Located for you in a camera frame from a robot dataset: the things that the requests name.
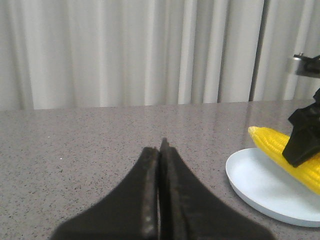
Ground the yellow corn cob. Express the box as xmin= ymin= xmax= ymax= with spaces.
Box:
xmin=248 ymin=126 xmax=320 ymax=195

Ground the white pleated curtain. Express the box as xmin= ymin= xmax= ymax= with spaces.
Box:
xmin=0 ymin=0 xmax=320 ymax=110

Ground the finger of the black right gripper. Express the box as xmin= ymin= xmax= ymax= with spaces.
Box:
xmin=282 ymin=90 xmax=320 ymax=168

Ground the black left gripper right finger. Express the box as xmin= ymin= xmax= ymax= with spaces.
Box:
xmin=159 ymin=138 xmax=273 ymax=240

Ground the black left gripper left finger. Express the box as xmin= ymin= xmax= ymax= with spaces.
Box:
xmin=51 ymin=147 xmax=159 ymax=240

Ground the light blue round plate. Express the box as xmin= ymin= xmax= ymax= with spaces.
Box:
xmin=225 ymin=148 xmax=320 ymax=228

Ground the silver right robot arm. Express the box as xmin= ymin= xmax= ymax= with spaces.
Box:
xmin=282 ymin=53 xmax=320 ymax=168

